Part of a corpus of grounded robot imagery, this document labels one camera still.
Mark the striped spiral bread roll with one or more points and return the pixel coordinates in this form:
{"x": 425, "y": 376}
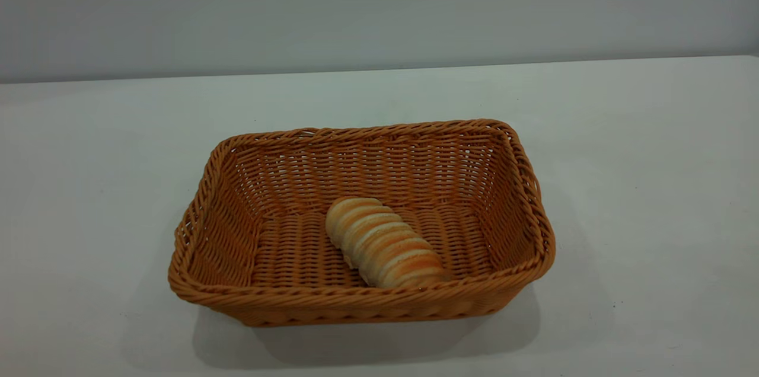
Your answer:
{"x": 385, "y": 243}

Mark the orange woven wicker basket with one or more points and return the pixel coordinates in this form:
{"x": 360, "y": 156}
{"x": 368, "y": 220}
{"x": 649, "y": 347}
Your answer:
{"x": 284, "y": 246}

